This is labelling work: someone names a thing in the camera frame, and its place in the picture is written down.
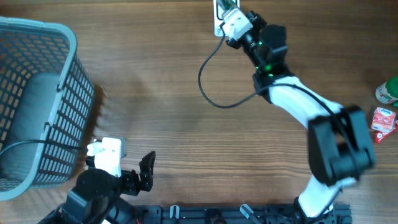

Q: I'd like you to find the green lid white jar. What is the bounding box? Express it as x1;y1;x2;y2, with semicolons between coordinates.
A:
375;76;398;104

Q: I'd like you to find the pink tissue packet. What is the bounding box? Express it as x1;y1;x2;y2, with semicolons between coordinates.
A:
371;107;396;133

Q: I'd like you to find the red coffee stick sachet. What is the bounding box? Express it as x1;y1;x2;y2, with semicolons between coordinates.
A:
374;123;397;144

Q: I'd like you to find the green 3M gloves packet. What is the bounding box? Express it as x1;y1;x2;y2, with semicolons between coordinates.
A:
216;0;237;11

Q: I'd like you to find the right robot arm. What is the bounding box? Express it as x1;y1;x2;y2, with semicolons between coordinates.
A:
220;7;376;223

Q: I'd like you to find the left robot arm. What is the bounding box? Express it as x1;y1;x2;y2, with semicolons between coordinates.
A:
39;151;156;224

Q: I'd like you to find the white barcode scanner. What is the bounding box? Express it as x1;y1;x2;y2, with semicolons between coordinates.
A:
213;0;226;37

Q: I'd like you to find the grey plastic mesh basket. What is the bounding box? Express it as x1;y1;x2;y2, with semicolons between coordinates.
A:
1;17;95;201

